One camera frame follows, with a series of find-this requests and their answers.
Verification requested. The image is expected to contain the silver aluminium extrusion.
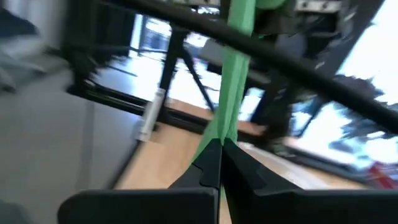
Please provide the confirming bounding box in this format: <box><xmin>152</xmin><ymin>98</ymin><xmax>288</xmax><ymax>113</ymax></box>
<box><xmin>134</xmin><ymin>88</ymin><xmax>166</xmax><ymax>143</ymax></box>

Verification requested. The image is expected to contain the red plastic tag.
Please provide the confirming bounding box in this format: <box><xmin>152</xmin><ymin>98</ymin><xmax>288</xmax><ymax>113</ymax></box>
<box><xmin>368</xmin><ymin>163</ymin><xmax>398</xmax><ymax>189</ymax></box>

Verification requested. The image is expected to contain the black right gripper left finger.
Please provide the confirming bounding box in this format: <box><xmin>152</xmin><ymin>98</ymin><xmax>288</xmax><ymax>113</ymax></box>
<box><xmin>57</xmin><ymin>139</ymin><xmax>223</xmax><ymax>224</ymax></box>

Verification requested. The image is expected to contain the green bandage strip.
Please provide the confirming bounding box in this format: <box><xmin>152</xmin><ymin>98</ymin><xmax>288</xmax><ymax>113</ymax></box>
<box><xmin>191</xmin><ymin>0</ymin><xmax>289</xmax><ymax>162</ymax></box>

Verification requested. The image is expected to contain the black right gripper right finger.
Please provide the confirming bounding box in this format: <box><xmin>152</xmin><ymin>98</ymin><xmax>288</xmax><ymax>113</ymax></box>
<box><xmin>221</xmin><ymin>139</ymin><xmax>398</xmax><ymax>224</ymax></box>

